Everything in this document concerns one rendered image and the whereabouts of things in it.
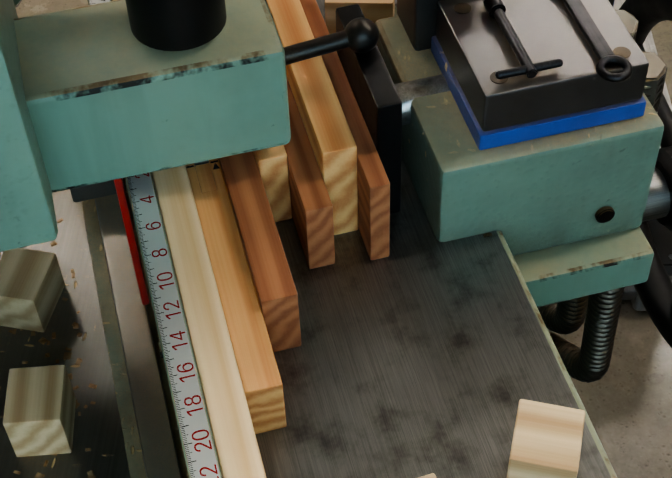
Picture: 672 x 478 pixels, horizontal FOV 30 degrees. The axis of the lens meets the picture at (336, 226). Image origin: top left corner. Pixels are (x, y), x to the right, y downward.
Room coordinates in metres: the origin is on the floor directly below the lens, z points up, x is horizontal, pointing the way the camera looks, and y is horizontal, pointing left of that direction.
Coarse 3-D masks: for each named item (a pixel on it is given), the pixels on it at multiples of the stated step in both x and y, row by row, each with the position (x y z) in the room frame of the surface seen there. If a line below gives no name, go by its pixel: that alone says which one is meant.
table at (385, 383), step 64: (320, 0) 0.71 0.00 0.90; (448, 256) 0.47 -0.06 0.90; (512, 256) 0.47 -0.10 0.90; (576, 256) 0.49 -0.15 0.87; (640, 256) 0.49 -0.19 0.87; (320, 320) 0.43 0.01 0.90; (384, 320) 0.42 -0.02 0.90; (448, 320) 0.42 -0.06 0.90; (512, 320) 0.42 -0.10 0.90; (320, 384) 0.38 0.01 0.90; (384, 384) 0.38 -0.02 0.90; (448, 384) 0.38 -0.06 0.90; (512, 384) 0.38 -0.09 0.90; (320, 448) 0.34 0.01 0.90; (384, 448) 0.34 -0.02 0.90; (448, 448) 0.34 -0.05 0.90
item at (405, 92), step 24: (336, 24) 0.58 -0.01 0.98; (360, 72) 0.53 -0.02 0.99; (384, 72) 0.52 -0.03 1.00; (360, 96) 0.53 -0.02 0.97; (384, 96) 0.50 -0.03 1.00; (408, 96) 0.54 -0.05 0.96; (384, 120) 0.50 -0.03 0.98; (408, 120) 0.53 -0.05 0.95; (384, 144) 0.50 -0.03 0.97; (384, 168) 0.50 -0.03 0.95
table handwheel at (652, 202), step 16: (640, 0) 0.69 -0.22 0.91; (656, 0) 0.67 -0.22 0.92; (640, 16) 0.69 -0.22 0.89; (656, 16) 0.67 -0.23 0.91; (640, 32) 0.70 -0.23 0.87; (640, 48) 0.71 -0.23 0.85; (656, 176) 0.59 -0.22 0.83; (656, 192) 0.58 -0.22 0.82; (656, 208) 0.57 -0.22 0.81; (656, 256) 0.63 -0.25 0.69; (656, 272) 0.61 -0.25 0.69; (640, 288) 0.61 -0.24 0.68; (656, 288) 0.60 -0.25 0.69; (656, 304) 0.59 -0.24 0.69; (656, 320) 0.58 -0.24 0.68
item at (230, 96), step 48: (240, 0) 0.54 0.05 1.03; (48, 48) 0.51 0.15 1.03; (96, 48) 0.51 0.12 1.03; (144, 48) 0.51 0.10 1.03; (240, 48) 0.50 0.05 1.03; (48, 96) 0.47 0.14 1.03; (96, 96) 0.48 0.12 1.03; (144, 96) 0.48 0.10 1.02; (192, 96) 0.49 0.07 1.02; (240, 96) 0.49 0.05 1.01; (48, 144) 0.47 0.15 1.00; (96, 144) 0.48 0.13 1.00; (144, 144) 0.48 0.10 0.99; (192, 144) 0.49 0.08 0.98; (240, 144) 0.49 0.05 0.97
